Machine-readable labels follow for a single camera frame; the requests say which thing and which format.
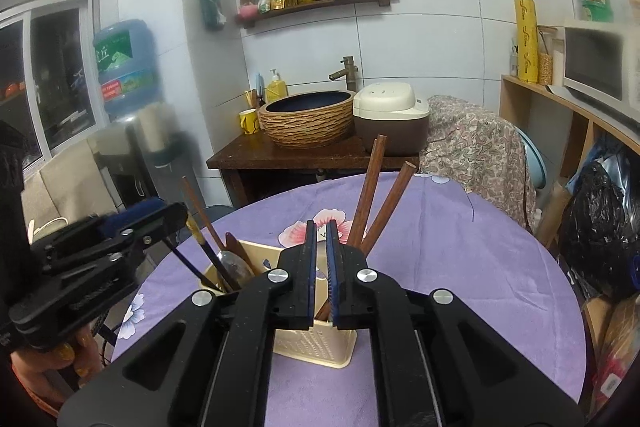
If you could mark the blue plastic bag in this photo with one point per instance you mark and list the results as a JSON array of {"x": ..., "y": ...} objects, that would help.
[{"x": 590, "y": 162}]

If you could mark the cream plastic utensil holder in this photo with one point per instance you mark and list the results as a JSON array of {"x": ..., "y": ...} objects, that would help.
[{"x": 310, "y": 347}]

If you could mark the glass jar of corn kernels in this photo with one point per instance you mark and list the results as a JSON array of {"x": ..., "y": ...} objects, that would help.
[{"x": 546, "y": 64}]

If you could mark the grey water dispenser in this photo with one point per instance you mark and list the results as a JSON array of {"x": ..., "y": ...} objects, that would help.
[{"x": 115, "y": 167}]

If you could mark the cardboard sheet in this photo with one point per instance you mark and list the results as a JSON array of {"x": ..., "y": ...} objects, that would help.
[{"x": 552, "y": 212}]

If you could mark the pink round sponge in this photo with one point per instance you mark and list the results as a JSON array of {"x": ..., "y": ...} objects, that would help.
[{"x": 247, "y": 12}]

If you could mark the person's left hand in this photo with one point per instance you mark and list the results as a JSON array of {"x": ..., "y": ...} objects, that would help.
[{"x": 50, "y": 369}]

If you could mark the black plastic bag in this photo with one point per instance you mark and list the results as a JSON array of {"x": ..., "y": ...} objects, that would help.
[{"x": 600, "y": 227}]

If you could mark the cream and brown rice cooker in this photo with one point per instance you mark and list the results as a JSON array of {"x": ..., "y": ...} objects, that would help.
[{"x": 390, "y": 122}]

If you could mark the white microwave oven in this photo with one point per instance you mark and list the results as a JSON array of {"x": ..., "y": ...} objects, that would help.
[{"x": 595, "y": 62}]

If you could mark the dark wooden vanity counter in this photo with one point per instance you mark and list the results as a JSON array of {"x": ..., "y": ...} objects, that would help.
[{"x": 240, "y": 159}]

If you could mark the window with metal frame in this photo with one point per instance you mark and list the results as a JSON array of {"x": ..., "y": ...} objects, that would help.
[{"x": 45, "y": 82}]

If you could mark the metal spoon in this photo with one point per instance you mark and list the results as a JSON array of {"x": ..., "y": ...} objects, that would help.
[{"x": 237, "y": 269}]

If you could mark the blue water jug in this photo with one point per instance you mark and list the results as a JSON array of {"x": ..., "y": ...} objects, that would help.
[{"x": 125, "y": 67}]

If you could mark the dark blue band holder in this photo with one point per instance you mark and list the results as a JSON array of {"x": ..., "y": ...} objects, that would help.
[{"x": 175, "y": 152}]

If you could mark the brown wooden chopstick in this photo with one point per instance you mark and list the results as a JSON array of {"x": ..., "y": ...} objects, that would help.
[
  {"x": 390, "y": 207},
  {"x": 367, "y": 187}
]

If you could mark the light blue plastic basin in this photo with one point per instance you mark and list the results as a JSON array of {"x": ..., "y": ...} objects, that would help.
[{"x": 532, "y": 162}]

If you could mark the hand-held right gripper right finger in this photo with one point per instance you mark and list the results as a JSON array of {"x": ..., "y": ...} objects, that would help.
[{"x": 332, "y": 277}]

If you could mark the dark wooden spoon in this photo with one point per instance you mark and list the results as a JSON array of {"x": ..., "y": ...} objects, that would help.
[{"x": 239, "y": 249}]

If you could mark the cream rolled paper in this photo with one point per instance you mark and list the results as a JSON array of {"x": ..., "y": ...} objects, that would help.
[{"x": 156, "y": 127}]

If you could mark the yellow soap pump bottle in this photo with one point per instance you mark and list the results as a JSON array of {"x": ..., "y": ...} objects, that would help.
[{"x": 276, "y": 89}]

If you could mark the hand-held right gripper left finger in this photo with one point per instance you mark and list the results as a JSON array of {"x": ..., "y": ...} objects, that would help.
[{"x": 311, "y": 277}]

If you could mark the dark gold-patterned chopstick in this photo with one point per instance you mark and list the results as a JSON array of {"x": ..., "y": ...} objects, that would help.
[{"x": 210, "y": 254}]

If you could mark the woven pattern basin sink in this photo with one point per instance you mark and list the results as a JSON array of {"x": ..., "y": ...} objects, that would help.
[{"x": 307, "y": 122}]

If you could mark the dark wooden wall shelf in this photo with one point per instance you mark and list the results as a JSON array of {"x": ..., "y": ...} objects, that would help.
[{"x": 320, "y": 4}]

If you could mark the thin brown chopstick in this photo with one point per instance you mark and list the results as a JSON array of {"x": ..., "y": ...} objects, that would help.
[{"x": 200, "y": 209}]

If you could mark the purple floral tablecloth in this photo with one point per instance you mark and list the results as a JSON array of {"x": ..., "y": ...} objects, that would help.
[{"x": 450, "y": 257}]

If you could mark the paisley cloth cover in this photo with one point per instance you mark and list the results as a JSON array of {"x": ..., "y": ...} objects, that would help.
[{"x": 475, "y": 147}]

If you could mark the blue toothbrush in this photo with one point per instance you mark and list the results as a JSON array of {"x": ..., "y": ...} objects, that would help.
[{"x": 259, "y": 87}]

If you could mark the yellow patterned roll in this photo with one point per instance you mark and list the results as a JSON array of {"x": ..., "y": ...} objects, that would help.
[{"x": 527, "y": 42}]

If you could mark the bronze faucet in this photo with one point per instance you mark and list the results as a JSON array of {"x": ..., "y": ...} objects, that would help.
[{"x": 350, "y": 74}]

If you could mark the black chopstick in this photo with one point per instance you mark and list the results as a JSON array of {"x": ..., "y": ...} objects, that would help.
[{"x": 192, "y": 264}]

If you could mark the yellow mug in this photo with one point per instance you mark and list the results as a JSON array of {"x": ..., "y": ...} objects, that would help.
[{"x": 249, "y": 123}]

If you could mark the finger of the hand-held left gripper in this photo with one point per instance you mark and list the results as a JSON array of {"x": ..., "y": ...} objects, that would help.
[
  {"x": 135, "y": 212},
  {"x": 165, "y": 219}
]

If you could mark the dark round plastic stool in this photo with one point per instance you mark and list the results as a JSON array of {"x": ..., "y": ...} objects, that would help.
[{"x": 217, "y": 212}]

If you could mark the light wooden shelf unit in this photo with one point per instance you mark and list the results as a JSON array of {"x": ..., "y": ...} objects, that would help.
[{"x": 575, "y": 142}]

